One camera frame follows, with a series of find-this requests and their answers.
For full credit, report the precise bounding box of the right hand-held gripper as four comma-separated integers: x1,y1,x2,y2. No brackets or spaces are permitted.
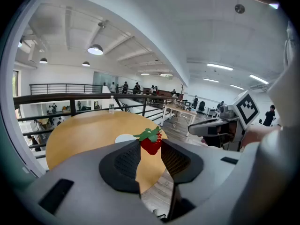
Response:
188,90,261,151

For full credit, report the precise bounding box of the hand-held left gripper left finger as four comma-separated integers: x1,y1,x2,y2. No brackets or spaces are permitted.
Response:
28,139,165,223

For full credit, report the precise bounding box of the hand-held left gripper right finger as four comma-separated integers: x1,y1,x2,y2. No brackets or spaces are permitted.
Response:
160,139,243,222

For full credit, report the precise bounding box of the red strawberry with green leaves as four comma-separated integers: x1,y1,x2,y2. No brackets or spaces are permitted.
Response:
133,126,163,156

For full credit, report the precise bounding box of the person's right forearm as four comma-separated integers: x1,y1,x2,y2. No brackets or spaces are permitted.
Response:
241,124,282,149

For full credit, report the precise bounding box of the round wooden table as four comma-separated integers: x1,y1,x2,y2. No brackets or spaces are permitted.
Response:
45,111,168,194

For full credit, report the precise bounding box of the white round plate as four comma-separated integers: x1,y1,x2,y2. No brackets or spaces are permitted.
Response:
114,134,138,144

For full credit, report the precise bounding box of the white desk with wooden top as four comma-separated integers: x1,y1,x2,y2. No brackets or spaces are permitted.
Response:
161,103,198,137

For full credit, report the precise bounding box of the long ceiling strip light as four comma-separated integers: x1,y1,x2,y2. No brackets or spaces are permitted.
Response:
248,74,269,85
206,63,234,71

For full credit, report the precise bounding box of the dark metal railing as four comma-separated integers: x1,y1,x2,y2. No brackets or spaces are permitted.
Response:
13,92,177,159

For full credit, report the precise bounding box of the person's white shirt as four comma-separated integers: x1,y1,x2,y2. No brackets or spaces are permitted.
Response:
229,22,300,225

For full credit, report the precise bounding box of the distant black balcony railing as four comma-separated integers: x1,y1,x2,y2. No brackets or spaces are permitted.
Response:
29,83,104,95

